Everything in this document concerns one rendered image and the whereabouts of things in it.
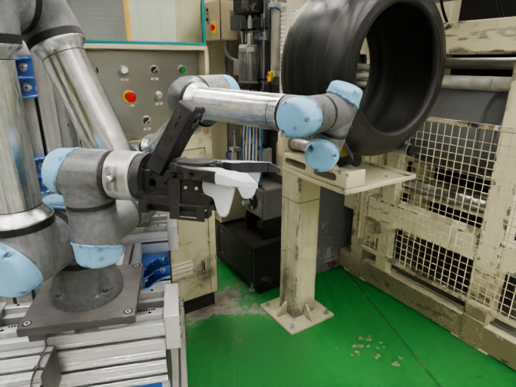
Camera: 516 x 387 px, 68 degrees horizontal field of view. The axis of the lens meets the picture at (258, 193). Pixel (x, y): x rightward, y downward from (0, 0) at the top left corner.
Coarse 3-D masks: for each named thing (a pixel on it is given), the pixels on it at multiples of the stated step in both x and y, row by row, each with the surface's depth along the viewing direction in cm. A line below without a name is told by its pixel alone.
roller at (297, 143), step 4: (292, 140) 151; (296, 140) 149; (300, 140) 148; (304, 140) 147; (292, 144) 150; (296, 144) 148; (300, 144) 146; (304, 144) 144; (296, 148) 149; (300, 148) 147; (304, 148) 144; (352, 152) 127; (356, 156) 125; (360, 156) 126; (356, 160) 125; (360, 160) 126; (352, 164) 125; (356, 164) 126
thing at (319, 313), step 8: (264, 304) 199; (272, 304) 199; (320, 304) 199; (272, 312) 193; (312, 312) 192; (320, 312) 193; (328, 312) 191; (280, 320) 187; (288, 320) 187; (296, 320) 186; (304, 320) 187; (320, 320) 187; (288, 328) 181; (296, 328) 181; (304, 328) 182
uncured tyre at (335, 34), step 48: (336, 0) 112; (384, 0) 111; (432, 0) 122; (288, 48) 123; (336, 48) 109; (384, 48) 153; (432, 48) 131; (384, 96) 158; (432, 96) 135; (384, 144) 129
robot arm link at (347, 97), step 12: (336, 84) 79; (348, 84) 81; (336, 96) 78; (348, 96) 78; (360, 96) 80; (348, 108) 79; (336, 120) 77; (348, 120) 81; (324, 132) 83; (336, 132) 83
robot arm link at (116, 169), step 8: (112, 152) 57; (120, 152) 57; (128, 152) 57; (136, 152) 57; (112, 160) 55; (120, 160) 55; (128, 160) 55; (104, 168) 55; (112, 168) 55; (120, 168) 55; (128, 168) 55; (104, 176) 55; (112, 176) 55; (120, 176) 54; (128, 176) 55; (104, 184) 55; (112, 184) 55; (120, 184) 55; (128, 184) 55; (112, 192) 56; (120, 192) 56; (128, 192) 55; (136, 200) 58
